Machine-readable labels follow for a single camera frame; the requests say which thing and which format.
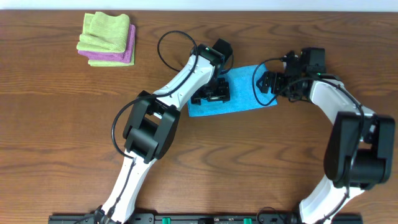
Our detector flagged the blue microfiber cloth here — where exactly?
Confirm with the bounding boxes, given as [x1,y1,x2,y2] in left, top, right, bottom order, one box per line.
[188,65,262,117]

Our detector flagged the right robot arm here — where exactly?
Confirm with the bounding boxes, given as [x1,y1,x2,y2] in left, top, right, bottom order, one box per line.
[281,47,396,223]

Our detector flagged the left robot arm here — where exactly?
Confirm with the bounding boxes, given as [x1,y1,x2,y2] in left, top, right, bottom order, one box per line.
[94,39,233,223]

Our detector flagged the purple folded cloth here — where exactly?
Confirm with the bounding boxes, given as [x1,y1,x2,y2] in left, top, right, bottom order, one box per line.
[78,24,136,63]

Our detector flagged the bottom green folded cloth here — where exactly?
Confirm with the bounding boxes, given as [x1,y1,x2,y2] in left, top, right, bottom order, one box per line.
[88,47,135,67]

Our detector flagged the green folded cloth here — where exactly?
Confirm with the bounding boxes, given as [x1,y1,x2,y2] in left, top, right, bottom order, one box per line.
[88,47,135,67]
[76,12,130,53]

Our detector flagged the top green folded cloth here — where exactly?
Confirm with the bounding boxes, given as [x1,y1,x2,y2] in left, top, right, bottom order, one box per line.
[76,12,130,53]

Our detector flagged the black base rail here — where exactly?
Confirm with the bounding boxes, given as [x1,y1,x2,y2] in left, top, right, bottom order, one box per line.
[48,212,363,224]

